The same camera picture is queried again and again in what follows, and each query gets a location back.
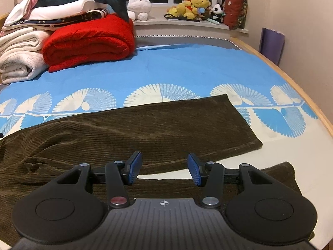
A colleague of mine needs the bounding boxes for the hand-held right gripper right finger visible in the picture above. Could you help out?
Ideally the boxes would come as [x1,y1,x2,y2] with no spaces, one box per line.
[187,152,280,209]

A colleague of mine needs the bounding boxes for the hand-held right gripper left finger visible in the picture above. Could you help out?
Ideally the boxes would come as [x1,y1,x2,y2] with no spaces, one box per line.
[51,151,143,209]

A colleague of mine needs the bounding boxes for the brown corduroy pants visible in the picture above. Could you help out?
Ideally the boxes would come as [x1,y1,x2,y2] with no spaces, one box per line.
[0,94,315,243]

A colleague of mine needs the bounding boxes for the blue white patterned bed sheet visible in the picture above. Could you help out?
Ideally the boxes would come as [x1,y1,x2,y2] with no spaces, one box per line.
[0,43,333,250]

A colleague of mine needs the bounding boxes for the red folded blanket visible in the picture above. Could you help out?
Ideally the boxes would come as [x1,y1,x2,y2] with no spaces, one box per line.
[42,14,136,73]

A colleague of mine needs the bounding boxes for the white window sill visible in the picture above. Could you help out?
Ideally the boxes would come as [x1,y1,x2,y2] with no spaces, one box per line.
[133,13,249,38]

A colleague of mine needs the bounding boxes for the purple board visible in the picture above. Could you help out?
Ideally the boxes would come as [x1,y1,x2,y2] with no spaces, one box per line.
[259,27,285,66]

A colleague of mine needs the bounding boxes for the black flat tool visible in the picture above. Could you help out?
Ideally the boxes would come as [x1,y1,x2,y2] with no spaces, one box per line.
[164,14,201,23]

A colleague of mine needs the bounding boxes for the white folded quilt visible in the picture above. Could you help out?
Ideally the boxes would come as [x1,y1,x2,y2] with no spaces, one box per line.
[0,50,49,85]

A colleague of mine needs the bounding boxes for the small blue brown plush toy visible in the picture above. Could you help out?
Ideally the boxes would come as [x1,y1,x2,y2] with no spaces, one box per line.
[198,6,212,20]

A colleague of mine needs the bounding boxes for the panda plush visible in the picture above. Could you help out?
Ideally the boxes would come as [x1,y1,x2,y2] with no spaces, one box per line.
[210,4,226,23]

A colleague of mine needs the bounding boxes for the yellow orange plush toy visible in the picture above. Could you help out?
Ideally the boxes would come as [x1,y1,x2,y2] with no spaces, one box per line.
[168,0,194,19]

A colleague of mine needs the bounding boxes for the white plush toy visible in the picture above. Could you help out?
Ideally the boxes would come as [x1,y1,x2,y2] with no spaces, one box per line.
[127,0,152,21]

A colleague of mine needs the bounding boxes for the navy star print folded cloth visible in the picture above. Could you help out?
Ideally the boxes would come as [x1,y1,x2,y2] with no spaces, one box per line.
[2,7,111,30]

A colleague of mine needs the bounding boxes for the dark red cushion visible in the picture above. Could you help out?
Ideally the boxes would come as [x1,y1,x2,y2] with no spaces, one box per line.
[222,0,247,30]

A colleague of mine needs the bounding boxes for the yellow bear plush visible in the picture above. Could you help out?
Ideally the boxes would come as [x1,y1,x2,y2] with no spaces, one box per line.
[191,0,212,20]

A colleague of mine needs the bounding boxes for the pink white folded cloth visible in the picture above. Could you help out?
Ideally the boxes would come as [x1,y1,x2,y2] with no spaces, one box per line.
[0,0,37,35]

